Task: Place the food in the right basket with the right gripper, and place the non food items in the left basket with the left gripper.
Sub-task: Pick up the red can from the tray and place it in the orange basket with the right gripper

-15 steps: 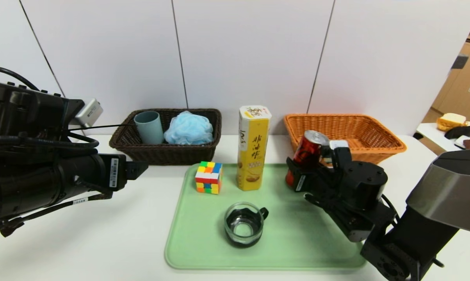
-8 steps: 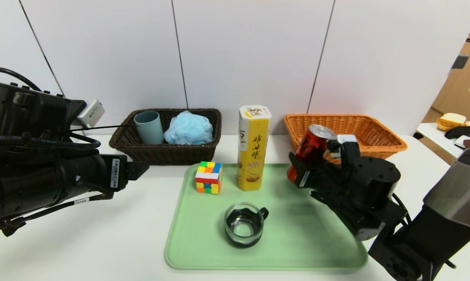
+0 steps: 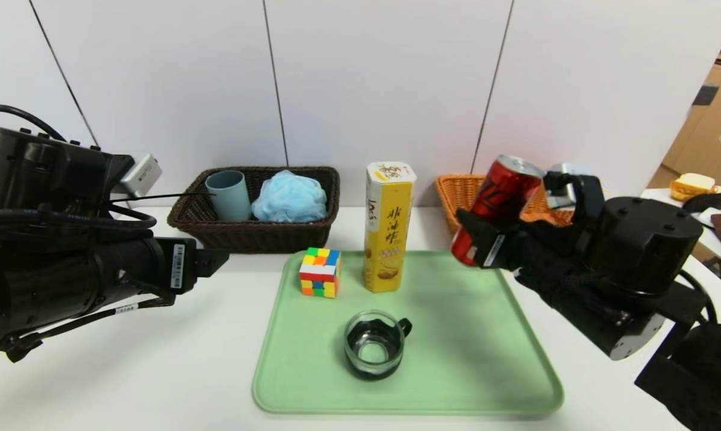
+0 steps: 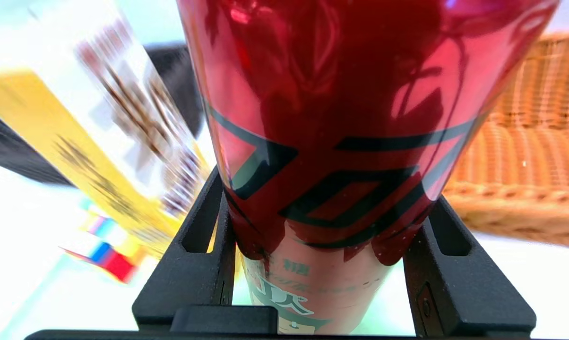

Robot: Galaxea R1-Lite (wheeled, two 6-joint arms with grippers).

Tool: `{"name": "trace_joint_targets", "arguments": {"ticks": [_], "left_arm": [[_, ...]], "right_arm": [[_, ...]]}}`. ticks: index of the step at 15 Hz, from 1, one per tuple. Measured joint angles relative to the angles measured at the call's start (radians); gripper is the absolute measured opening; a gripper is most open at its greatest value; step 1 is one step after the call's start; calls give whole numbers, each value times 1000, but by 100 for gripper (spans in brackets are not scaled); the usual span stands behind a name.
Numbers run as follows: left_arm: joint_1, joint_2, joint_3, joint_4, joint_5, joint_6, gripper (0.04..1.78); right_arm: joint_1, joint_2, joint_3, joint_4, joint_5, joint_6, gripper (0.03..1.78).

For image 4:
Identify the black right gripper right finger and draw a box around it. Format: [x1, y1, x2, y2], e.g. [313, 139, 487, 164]
[402, 195, 537, 337]

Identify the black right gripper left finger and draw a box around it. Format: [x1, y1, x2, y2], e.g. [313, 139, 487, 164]
[132, 165, 239, 331]

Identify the tall yellow snack box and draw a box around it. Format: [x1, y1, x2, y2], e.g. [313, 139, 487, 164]
[0, 0, 217, 259]

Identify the red cola can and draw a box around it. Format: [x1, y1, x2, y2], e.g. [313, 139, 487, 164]
[176, 0, 561, 337]

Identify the orange wicker basket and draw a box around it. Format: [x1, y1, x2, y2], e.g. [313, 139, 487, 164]
[443, 31, 569, 250]

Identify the dark brown wicker basket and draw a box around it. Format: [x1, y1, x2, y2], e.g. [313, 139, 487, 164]
[0, 42, 206, 186]

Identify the light green plastic tray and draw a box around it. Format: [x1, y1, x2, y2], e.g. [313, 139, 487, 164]
[0, 198, 418, 337]

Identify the multicoloured puzzle cube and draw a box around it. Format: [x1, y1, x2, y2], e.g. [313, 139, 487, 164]
[60, 198, 149, 285]

